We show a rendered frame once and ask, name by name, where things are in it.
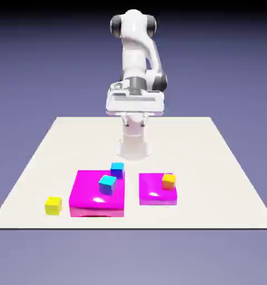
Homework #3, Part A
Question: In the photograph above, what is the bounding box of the small orange cube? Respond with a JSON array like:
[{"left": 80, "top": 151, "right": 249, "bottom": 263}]
[{"left": 161, "top": 173, "right": 177, "bottom": 191}]

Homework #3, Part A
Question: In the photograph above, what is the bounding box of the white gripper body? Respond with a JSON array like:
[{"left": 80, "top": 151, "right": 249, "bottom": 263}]
[{"left": 105, "top": 88, "right": 166, "bottom": 117}]

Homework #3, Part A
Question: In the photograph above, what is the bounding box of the small yellow cube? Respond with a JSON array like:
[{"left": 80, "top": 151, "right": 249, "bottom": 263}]
[{"left": 44, "top": 196, "right": 63, "bottom": 216}]

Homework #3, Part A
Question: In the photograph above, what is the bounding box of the large narrow magenta box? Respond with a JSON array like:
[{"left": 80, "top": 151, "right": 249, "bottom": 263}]
[{"left": 139, "top": 173, "right": 178, "bottom": 206}]

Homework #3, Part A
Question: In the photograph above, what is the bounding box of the small cyan cube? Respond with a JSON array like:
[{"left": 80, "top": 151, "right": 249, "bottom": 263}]
[
  {"left": 110, "top": 162, "right": 125, "bottom": 180},
  {"left": 98, "top": 175, "right": 117, "bottom": 196}
]

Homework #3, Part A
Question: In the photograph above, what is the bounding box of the large wide magenta box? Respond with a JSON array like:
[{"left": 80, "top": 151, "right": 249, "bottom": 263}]
[{"left": 68, "top": 170, "right": 125, "bottom": 218}]

